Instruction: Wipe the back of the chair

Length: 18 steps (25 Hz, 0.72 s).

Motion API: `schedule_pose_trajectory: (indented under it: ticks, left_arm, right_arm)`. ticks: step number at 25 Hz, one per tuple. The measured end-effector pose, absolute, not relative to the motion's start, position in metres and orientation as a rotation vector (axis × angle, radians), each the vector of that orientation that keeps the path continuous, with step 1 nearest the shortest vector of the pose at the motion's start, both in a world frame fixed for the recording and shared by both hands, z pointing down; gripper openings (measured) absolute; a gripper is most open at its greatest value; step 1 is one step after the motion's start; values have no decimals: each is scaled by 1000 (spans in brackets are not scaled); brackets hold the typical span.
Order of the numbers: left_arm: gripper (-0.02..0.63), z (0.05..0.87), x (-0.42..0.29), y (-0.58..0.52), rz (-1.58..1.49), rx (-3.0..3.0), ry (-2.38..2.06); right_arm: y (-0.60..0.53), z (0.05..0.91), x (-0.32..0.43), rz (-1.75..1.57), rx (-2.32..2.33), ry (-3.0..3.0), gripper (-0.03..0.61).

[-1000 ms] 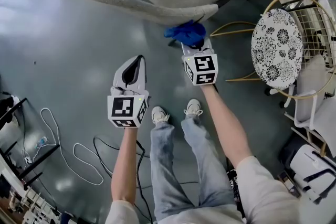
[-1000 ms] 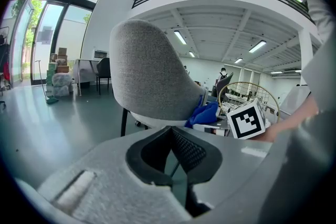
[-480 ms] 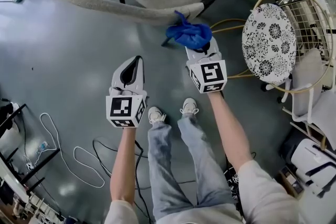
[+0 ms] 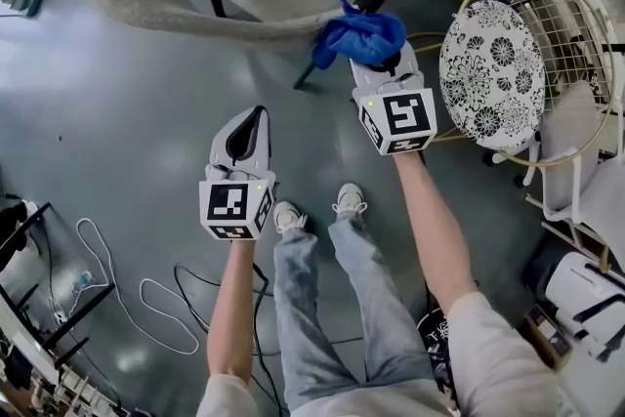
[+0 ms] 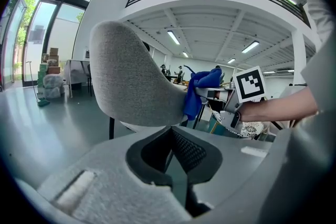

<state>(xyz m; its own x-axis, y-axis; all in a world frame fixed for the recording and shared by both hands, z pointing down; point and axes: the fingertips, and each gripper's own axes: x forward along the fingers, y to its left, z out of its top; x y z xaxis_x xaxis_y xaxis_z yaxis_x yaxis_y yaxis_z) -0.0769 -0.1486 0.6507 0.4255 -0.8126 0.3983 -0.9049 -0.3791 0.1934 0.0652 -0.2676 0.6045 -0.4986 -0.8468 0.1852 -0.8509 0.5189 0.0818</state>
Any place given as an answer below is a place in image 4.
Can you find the person's left forearm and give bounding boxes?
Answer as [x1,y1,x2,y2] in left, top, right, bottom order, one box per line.
[206,236,258,380]

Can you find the blue cloth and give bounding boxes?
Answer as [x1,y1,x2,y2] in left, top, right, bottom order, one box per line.
[312,0,407,69]

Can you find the white and black appliance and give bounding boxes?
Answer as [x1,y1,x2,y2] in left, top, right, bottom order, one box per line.
[544,251,625,362]

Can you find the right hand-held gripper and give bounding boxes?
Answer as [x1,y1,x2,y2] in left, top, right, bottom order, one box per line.
[350,41,438,156]

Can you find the white desk with black legs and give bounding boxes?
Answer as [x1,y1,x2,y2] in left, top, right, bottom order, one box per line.
[0,202,116,370]

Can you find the person's left white shoe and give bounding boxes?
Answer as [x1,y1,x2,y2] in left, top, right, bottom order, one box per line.
[272,201,309,235]

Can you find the person's right forearm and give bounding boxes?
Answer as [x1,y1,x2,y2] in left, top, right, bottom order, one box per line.
[394,149,478,316]

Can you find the floral round cushion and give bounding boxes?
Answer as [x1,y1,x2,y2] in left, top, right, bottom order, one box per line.
[437,0,547,150]

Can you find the black cable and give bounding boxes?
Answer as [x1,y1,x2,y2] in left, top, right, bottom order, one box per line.
[174,258,367,417]

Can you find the person's white shoe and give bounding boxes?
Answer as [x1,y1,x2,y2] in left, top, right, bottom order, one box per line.
[272,201,309,235]
[331,183,368,216]

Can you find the clear water bottle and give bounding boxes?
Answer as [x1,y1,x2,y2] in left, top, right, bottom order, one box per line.
[71,271,94,294]

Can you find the white plastic chair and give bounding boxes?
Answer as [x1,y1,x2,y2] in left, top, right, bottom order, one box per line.
[483,80,625,255]

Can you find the gold wire chair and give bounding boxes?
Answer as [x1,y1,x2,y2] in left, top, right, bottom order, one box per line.
[404,0,615,168]

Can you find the person's right white shoe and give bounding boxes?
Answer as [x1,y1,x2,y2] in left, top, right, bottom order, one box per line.
[331,183,368,216]

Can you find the person's grey jeans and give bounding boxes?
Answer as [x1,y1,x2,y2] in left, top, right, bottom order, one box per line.
[272,212,438,411]

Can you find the black pouch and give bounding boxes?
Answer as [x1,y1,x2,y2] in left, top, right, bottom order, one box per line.
[417,310,460,409]

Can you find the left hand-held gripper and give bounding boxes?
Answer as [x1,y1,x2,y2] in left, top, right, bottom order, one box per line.
[198,105,279,241]

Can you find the white cable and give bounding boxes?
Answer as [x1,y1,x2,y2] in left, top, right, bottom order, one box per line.
[48,217,200,356]

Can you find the wooden chair frame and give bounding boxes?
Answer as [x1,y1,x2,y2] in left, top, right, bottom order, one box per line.
[524,194,611,272]

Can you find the person's white shirt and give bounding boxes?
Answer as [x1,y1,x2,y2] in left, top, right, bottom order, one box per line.
[194,290,577,417]

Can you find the stack of green boxes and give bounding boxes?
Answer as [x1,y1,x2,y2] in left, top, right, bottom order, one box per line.
[0,0,48,19]

